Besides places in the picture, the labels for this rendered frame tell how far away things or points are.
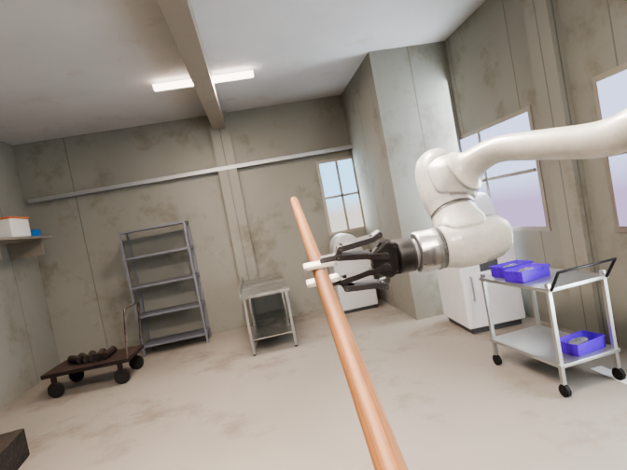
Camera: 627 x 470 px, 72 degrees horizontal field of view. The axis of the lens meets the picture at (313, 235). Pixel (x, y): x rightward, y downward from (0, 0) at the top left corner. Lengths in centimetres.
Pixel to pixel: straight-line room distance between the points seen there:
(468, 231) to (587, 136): 27
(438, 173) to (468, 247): 18
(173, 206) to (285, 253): 197
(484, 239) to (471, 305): 410
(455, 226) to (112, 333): 714
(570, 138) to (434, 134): 518
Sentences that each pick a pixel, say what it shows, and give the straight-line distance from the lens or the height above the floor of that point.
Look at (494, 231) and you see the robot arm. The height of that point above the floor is 150.
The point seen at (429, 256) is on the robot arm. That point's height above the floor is 148.
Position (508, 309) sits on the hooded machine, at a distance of 522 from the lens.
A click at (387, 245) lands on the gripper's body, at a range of 91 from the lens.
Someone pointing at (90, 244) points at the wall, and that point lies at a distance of 769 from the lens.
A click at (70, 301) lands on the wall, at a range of 788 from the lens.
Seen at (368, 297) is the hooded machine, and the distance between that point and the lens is 689.
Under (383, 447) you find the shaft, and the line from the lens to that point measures 47.
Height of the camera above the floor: 160
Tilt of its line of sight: 2 degrees down
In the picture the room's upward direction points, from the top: 11 degrees counter-clockwise
